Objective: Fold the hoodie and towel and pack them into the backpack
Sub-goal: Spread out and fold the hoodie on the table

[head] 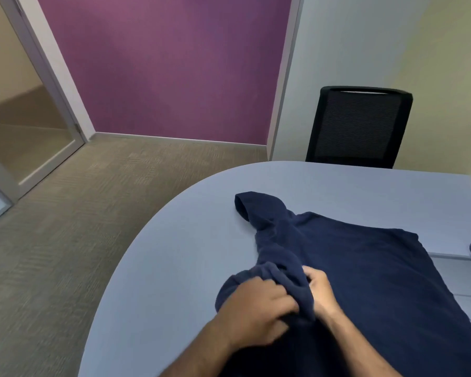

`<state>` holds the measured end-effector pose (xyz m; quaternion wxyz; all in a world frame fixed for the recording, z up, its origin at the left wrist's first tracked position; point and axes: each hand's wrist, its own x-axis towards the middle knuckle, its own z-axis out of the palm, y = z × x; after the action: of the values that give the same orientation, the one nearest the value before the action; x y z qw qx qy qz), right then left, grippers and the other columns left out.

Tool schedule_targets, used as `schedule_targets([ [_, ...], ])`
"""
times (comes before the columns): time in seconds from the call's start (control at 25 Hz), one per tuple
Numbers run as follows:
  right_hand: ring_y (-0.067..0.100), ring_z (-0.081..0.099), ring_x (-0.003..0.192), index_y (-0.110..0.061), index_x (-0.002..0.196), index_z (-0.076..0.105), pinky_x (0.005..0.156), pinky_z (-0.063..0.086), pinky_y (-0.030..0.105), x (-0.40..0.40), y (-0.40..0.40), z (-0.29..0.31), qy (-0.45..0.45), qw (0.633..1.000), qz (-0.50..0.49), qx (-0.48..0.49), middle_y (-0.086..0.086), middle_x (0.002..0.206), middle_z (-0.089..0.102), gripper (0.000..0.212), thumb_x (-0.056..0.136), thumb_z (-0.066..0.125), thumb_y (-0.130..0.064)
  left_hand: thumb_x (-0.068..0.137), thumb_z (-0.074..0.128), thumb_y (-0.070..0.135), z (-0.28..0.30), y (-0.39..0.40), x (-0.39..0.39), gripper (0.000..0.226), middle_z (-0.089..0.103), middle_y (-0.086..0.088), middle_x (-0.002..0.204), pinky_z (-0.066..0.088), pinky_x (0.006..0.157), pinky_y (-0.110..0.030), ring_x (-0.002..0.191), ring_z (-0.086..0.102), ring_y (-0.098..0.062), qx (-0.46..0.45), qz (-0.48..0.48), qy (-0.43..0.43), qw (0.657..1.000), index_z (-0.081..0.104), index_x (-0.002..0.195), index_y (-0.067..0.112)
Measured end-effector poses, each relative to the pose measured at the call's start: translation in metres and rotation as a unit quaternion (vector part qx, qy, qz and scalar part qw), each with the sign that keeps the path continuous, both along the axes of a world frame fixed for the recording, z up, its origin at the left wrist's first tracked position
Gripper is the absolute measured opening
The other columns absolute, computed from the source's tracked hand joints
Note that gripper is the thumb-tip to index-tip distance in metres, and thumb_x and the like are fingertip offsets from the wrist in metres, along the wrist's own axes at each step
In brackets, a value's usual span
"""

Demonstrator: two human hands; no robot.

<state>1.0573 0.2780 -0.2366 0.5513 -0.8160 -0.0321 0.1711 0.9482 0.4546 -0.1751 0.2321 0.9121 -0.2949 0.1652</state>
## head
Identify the navy blue hoodie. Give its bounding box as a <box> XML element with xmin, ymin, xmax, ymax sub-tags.
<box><xmin>215</xmin><ymin>191</ymin><xmax>471</xmax><ymax>377</ymax></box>

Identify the person's right hand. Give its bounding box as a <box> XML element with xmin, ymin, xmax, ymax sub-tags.
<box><xmin>302</xmin><ymin>265</ymin><xmax>344</xmax><ymax>323</ymax></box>

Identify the person's right forearm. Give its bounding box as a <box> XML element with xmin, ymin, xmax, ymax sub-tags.
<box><xmin>323</xmin><ymin>309</ymin><xmax>403</xmax><ymax>377</ymax></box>

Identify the glass door white frame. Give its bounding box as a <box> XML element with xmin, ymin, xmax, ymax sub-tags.
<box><xmin>0</xmin><ymin>0</ymin><xmax>96</xmax><ymax>230</ymax></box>

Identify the grey table cable box lid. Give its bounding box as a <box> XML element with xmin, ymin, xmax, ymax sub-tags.
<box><xmin>430</xmin><ymin>253</ymin><xmax>471</xmax><ymax>342</ymax></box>

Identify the person's left hand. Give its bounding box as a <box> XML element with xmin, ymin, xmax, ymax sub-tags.
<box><xmin>215</xmin><ymin>276</ymin><xmax>301</xmax><ymax>351</ymax></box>

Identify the black mesh back chair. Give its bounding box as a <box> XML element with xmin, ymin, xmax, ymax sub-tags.
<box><xmin>305</xmin><ymin>86</ymin><xmax>413</xmax><ymax>169</ymax></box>

